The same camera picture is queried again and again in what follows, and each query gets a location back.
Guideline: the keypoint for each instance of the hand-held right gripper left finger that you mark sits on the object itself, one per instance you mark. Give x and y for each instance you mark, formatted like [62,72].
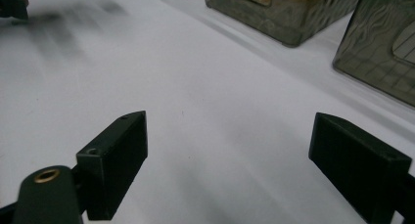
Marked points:
[111,165]

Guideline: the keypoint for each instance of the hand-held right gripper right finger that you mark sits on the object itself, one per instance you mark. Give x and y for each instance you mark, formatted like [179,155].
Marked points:
[359,168]

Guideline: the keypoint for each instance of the smoky translucent plastic bin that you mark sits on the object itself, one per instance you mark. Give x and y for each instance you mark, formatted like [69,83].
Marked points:
[293,22]
[368,38]

